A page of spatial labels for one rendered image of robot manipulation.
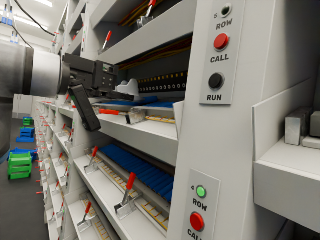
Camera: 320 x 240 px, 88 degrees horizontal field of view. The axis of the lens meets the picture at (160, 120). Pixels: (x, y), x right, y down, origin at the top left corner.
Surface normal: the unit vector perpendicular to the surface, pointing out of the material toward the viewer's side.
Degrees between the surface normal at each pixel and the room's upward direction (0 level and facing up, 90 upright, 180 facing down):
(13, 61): 82
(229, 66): 90
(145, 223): 21
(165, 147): 111
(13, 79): 121
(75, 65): 90
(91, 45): 90
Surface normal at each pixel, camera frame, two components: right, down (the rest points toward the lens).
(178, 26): -0.78, 0.27
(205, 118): -0.78, -0.08
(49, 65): 0.65, -0.18
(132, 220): -0.16, -0.96
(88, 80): 0.63, 0.10
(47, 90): 0.36, 0.78
